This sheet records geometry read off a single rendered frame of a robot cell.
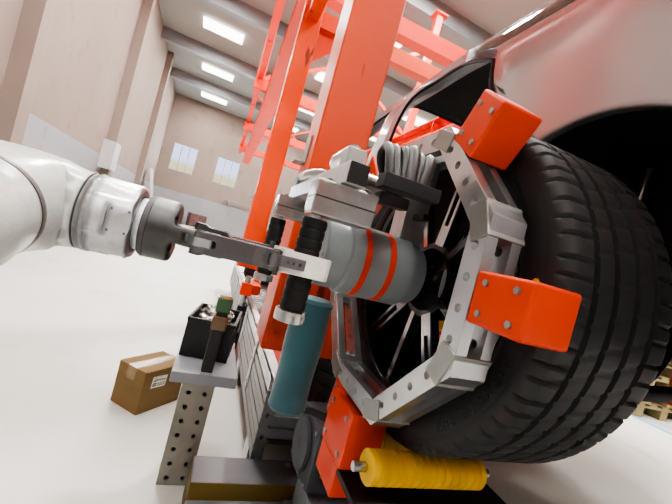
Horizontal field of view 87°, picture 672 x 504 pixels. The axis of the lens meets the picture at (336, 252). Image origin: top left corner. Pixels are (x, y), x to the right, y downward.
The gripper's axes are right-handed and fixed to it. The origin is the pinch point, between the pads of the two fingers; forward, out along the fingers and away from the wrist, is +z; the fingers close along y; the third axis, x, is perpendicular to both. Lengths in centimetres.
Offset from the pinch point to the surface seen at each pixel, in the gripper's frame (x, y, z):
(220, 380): -39, -48, -1
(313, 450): -48, -35, 24
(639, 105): 47, -4, 60
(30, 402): -83, -108, -61
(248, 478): -70, -54, 15
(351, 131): 39, -54, 18
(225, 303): -18, -48, -5
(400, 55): 186, -249, 99
